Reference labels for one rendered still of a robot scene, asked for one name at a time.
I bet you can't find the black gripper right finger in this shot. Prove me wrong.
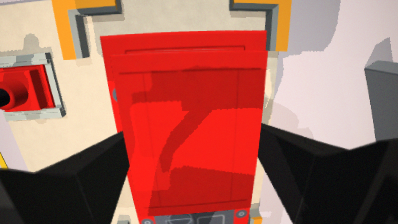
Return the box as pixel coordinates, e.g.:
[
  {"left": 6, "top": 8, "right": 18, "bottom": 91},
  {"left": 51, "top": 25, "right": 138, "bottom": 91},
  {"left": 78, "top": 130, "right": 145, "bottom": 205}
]
[{"left": 258, "top": 123, "right": 398, "bottom": 224}]

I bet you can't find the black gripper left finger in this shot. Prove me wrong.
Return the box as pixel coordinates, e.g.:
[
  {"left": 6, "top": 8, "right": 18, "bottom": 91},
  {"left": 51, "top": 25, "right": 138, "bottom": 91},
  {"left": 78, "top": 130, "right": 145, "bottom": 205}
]
[{"left": 0, "top": 131, "right": 130, "bottom": 224}]

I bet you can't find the grey rectangular post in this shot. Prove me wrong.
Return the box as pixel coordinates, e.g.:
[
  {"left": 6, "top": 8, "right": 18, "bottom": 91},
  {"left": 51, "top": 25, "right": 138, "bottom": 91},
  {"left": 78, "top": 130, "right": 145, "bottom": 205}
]
[{"left": 365, "top": 60, "right": 398, "bottom": 141}]

